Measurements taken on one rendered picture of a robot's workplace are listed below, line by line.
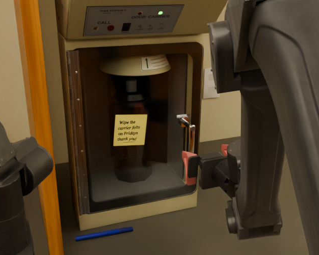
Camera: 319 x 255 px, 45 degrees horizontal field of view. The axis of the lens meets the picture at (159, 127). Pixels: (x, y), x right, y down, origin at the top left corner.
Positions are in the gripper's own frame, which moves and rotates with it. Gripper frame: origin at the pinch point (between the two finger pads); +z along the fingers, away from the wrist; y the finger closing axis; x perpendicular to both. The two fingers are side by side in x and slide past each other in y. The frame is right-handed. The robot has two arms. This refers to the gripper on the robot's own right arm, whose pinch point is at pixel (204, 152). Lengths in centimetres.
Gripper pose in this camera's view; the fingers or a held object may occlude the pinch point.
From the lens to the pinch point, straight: 86.7
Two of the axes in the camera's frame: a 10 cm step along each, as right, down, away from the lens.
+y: -9.3, 1.4, -3.3
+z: -3.6, -3.8, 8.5
